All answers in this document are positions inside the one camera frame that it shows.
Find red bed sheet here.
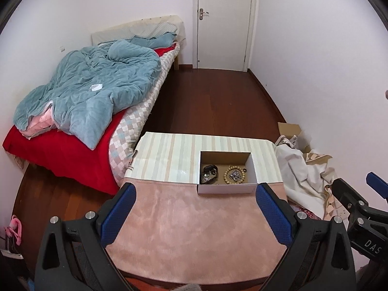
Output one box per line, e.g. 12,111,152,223
3,47,170,194

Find teal quilted duvet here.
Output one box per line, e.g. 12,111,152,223
13,32,176,150

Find checkered mattress cover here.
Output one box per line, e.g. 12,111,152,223
108,42,180,183

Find brown cardboard box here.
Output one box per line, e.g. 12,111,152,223
277,122,312,153

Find white crumpled cloth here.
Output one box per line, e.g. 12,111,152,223
275,144,323,218

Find white door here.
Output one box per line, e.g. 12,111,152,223
193,0,258,72

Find black wristband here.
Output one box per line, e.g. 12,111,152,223
200,164,218,185

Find beige patterned fabric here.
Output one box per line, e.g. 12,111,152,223
303,151,349,221

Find wooden bead bracelet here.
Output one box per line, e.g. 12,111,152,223
223,165,247,185

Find white cardboard box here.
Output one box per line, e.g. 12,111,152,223
197,151,257,195

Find pink slippers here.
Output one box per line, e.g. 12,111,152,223
4,215,22,246

